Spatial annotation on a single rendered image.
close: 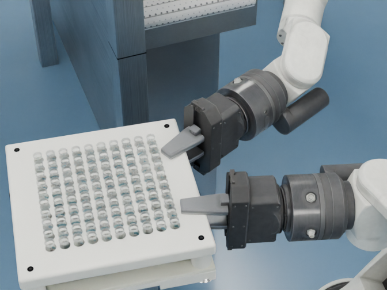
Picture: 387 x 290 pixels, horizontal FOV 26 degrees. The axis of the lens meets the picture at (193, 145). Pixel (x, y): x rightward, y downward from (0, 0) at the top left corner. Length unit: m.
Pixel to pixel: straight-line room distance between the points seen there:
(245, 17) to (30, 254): 0.95
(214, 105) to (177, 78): 0.87
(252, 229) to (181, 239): 0.10
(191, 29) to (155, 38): 0.08
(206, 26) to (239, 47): 1.27
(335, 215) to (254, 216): 0.10
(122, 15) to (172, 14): 0.17
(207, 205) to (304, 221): 0.13
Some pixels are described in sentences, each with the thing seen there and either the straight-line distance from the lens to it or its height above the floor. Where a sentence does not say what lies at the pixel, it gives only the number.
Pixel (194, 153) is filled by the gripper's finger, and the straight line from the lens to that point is 1.19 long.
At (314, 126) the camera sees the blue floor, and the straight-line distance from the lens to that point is 2.79.
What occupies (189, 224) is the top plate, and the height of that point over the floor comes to 1.07.
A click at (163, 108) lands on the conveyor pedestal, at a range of 2.07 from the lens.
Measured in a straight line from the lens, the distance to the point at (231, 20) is 1.85.
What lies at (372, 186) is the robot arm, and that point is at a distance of 1.08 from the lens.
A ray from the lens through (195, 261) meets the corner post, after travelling 1.08.
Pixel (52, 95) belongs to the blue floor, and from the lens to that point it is 2.92.
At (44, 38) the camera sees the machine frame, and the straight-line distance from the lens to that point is 2.97.
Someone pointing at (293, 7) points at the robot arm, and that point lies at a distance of 1.36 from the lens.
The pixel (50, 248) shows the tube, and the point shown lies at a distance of 1.06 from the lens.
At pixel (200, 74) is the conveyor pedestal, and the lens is 2.04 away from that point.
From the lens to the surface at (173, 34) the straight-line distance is 1.81.
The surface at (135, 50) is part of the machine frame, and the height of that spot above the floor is 0.86.
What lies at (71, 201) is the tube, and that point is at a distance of 1.10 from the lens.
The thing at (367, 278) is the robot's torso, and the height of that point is 0.69.
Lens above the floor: 1.88
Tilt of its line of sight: 44 degrees down
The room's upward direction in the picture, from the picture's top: straight up
